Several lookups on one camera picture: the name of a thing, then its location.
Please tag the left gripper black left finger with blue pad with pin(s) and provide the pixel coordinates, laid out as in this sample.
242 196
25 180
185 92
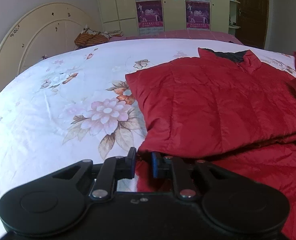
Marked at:
99 181

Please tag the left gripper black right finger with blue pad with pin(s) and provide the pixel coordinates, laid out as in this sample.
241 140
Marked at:
190 178

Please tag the red puffer jacket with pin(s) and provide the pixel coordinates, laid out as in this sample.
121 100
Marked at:
231 107

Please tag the white floral bed quilt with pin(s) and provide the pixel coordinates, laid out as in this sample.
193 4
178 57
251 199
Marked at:
43 109

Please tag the orange brown folded cloth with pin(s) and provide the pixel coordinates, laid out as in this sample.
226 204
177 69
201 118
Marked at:
88 37

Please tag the pink checked bed sheet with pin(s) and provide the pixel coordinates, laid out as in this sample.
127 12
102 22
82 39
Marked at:
186 34

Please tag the cream wooden headboard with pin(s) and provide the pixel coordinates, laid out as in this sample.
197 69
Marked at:
45 31

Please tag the cream open shelf unit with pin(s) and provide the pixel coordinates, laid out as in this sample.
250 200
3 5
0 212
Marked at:
233 26

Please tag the lower left purple poster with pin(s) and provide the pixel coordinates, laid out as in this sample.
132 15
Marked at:
150 17

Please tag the lower right purple poster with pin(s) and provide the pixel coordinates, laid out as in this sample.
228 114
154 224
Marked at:
198 15

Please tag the cream wardrobe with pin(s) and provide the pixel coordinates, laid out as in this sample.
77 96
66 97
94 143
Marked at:
122 15

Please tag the dark brown wooden door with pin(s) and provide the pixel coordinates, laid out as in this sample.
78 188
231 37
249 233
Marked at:
252 18

